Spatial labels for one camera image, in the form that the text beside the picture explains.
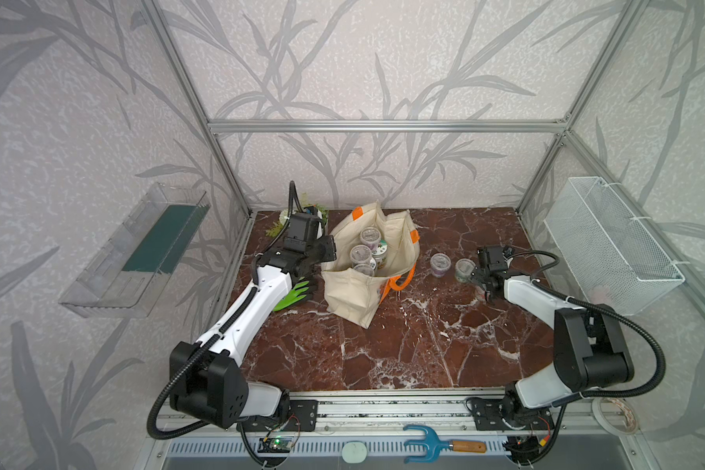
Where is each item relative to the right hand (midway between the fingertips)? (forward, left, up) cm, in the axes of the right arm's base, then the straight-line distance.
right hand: (486, 275), depth 95 cm
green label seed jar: (+3, +7, 0) cm, 8 cm away
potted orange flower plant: (+2, +51, +26) cm, 57 cm away
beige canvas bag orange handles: (-12, +43, +7) cm, 45 cm away
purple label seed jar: (+5, +14, 0) cm, 15 cm away
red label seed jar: (+2, +40, +9) cm, 42 cm away
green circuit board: (-44, +62, -5) cm, 76 cm away
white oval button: (-46, +42, -2) cm, 62 cm away
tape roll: (-39, -19, -5) cm, 44 cm away
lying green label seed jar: (+7, +35, +3) cm, 36 cm away
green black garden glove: (-5, +63, -3) cm, 64 cm away
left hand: (+1, +49, +17) cm, 52 cm away
